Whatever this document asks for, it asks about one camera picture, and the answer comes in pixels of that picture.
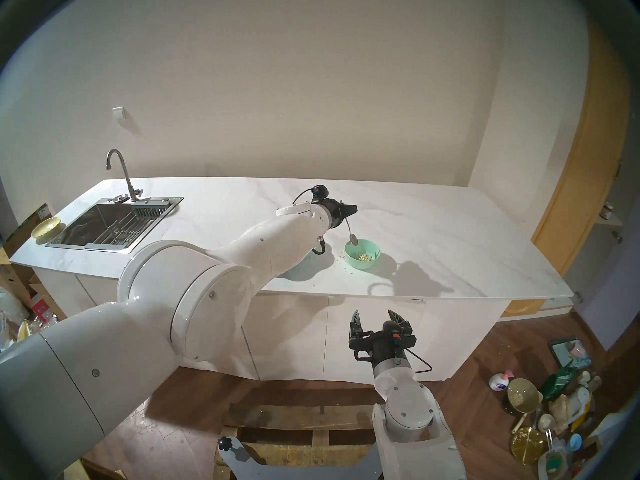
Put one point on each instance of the brown cardboard box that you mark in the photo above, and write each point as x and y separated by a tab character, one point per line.
20	234

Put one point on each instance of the gold round plate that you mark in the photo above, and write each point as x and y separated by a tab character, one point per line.
526	445

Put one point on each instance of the small mint green bowl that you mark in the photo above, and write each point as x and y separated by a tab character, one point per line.
367	265

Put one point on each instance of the metal spoon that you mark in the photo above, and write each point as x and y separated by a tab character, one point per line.
353	239

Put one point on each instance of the blue flower-shaped bowl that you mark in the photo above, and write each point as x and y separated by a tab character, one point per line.
305	269

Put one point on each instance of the black star knob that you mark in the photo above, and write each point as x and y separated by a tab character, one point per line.
225	444

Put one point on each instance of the wooden door frame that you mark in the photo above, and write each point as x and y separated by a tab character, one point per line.
580	184

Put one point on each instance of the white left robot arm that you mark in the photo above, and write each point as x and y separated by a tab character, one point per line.
200	294

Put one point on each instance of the white bottle pink cap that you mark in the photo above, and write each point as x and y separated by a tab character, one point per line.
499	382

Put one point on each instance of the small glass jar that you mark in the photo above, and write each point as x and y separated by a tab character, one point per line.
606	211

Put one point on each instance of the small oat flake heap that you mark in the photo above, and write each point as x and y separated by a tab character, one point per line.
363	257

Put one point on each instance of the metal sink drain rack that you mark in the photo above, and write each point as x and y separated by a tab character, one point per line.
122	231

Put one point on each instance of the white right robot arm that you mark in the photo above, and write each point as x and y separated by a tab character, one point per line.
407	409

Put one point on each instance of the white counter cabinet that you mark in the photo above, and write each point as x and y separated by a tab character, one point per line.
300	334

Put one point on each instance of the white wall socket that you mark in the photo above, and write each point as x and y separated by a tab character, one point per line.
118	113

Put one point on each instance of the black framed tablet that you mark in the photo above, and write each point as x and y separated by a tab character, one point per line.
567	353

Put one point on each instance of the curved metal faucet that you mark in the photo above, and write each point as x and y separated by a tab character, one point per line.
126	179

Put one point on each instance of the green snack bag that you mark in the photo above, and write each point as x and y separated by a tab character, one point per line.
556	384

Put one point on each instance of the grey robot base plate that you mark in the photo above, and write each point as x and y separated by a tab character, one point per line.
300	471

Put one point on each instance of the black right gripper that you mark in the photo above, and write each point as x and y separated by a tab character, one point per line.
387	344

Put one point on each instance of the small blue cup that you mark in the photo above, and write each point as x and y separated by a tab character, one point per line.
575	441

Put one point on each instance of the stainless steel sink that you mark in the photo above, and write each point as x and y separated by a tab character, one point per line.
85	224

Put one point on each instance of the round metal sink stopper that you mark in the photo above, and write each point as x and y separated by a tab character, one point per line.
120	199

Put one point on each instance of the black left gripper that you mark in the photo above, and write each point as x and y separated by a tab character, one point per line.
337	214

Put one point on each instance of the wooden pallet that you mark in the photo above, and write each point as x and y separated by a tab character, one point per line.
300	416

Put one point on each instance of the pale yellow dish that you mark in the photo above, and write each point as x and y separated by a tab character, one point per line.
46	226

